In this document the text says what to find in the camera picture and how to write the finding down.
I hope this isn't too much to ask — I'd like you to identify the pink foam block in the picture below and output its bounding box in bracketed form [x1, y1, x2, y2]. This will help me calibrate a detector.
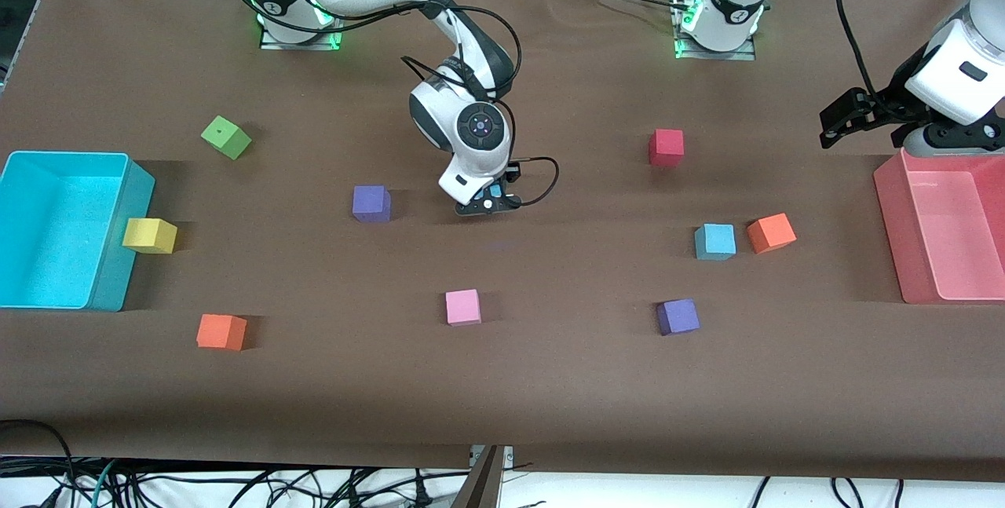
[445, 289, 482, 327]

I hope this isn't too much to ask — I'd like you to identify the purple foam block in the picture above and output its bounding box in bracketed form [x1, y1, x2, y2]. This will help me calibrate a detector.
[352, 185, 392, 224]
[656, 298, 701, 337]

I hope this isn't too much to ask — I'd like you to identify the orange foam block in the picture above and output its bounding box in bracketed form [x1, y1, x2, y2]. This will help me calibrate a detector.
[746, 213, 798, 255]
[196, 313, 248, 352]

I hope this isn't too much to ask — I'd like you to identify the pink plastic bin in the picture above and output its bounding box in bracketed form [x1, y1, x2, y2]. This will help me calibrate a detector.
[873, 148, 1005, 305]

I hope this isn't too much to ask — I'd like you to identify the red foam block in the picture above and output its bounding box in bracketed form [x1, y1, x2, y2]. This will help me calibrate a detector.
[649, 129, 685, 168]

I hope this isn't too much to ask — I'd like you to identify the brown table mat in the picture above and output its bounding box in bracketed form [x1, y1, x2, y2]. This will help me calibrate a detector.
[0, 0, 1005, 484]

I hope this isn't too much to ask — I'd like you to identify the green foam block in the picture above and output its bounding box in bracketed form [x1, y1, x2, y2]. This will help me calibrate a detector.
[200, 115, 253, 161]

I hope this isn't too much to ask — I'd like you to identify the yellow foam block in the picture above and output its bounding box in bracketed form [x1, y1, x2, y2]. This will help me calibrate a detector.
[122, 217, 178, 255]

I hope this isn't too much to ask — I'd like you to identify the cyan plastic bin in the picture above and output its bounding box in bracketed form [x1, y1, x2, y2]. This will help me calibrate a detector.
[0, 151, 156, 312]

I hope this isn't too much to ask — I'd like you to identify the thin black camera cable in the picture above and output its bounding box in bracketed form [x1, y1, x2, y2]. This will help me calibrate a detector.
[509, 155, 561, 207]

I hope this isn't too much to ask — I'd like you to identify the thick black hanging cable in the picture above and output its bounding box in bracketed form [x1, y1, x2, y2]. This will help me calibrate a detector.
[831, 0, 885, 101]

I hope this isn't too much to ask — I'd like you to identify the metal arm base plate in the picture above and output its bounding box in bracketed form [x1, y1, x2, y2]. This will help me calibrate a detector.
[259, 12, 345, 52]
[673, 0, 759, 62]

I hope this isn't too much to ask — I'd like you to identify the small metal edge bracket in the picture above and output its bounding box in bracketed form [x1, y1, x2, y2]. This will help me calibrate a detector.
[470, 445, 516, 468]

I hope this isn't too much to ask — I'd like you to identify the teal cable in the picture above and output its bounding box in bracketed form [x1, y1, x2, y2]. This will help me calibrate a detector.
[88, 459, 120, 508]

